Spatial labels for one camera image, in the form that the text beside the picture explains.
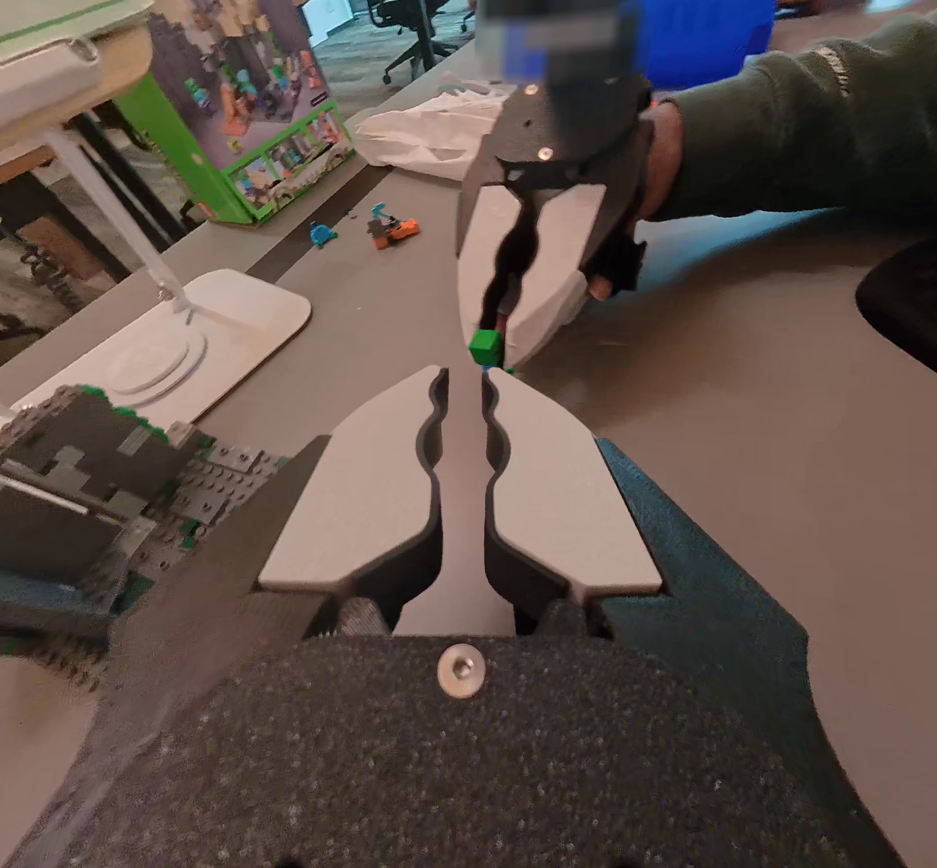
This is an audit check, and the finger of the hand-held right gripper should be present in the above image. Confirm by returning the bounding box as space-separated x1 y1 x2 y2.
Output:
456 183 528 345
504 183 610 367

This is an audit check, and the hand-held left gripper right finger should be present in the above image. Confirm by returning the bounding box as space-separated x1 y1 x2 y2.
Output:
482 368 664 631

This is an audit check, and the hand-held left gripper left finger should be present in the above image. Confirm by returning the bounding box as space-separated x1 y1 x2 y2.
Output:
258 365 449 627

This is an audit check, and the person's right forearm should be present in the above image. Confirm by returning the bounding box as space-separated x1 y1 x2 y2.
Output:
659 12 937 226

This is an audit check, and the grey desk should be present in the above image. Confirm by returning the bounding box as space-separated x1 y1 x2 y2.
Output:
0 0 937 840

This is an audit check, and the person's right hand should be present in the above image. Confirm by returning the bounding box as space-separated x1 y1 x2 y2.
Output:
586 101 687 302

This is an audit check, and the small orange brick figure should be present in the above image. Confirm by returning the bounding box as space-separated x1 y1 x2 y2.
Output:
366 203 421 251

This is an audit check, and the white paper bag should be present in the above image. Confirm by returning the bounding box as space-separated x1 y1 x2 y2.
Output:
353 81 513 182

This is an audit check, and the blue plastic bin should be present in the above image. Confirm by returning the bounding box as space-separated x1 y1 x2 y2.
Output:
622 0 781 90

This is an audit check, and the black office chair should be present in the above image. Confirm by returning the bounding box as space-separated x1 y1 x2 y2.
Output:
362 0 457 86

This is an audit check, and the grey brick building model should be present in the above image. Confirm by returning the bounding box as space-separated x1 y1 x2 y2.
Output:
0 385 291 687

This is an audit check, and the green toy box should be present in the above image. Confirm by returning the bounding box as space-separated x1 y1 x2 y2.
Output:
113 0 358 227

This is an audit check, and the black chair armrest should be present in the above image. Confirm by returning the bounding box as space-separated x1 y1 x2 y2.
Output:
855 239 937 373

